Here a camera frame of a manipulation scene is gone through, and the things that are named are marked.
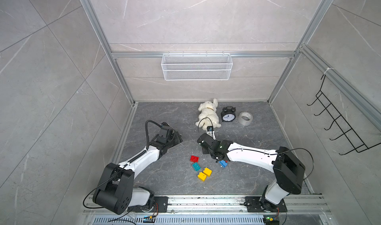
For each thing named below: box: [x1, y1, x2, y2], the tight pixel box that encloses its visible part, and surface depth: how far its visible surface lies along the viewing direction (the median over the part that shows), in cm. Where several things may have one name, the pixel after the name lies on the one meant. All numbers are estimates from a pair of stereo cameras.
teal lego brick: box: [191, 162, 201, 172], surface depth 87 cm
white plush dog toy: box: [195, 98, 222, 131], surface depth 105 cm
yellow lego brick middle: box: [202, 167, 213, 177], surface depth 84 cm
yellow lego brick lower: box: [197, 171, 207, 182], surface depth 82 cm
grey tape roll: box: [238, 111, 254, 126], surface depth 109 cm
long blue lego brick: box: [219, 159, 228, 169], surface depth 87 cm
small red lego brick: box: [190, 155, 199, 163], surface depth 90 cm
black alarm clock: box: [220, 106, 237, 122], surface depth 103 cm
